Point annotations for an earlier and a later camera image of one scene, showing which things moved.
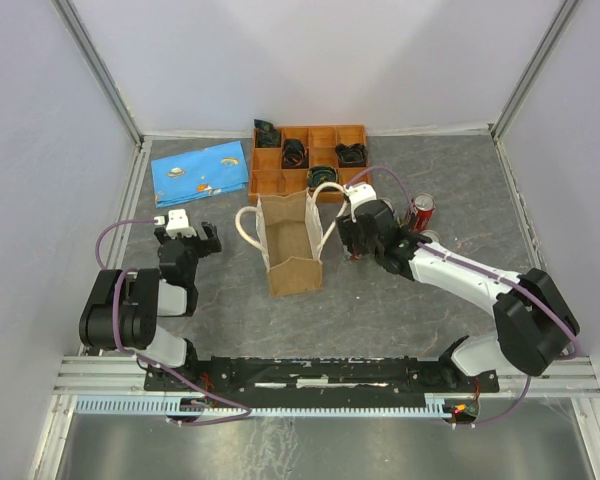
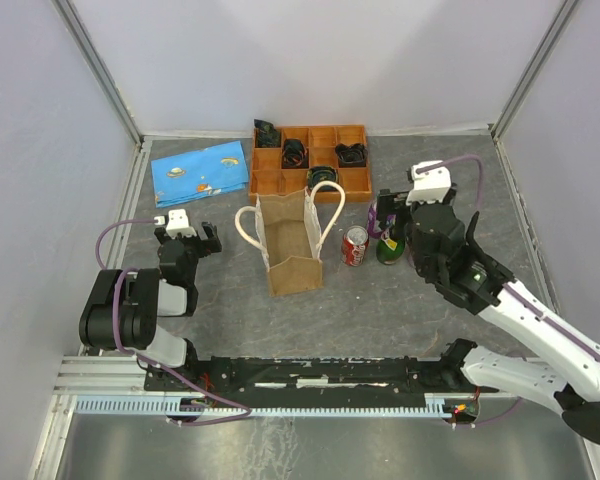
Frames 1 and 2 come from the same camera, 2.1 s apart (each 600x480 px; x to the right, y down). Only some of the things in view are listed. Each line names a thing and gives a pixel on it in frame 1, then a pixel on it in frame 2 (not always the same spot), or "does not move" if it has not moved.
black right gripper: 347,229 -> 390,204
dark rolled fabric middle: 295,154 does not move
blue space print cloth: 197,174 does not move
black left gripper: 206,246 does not move
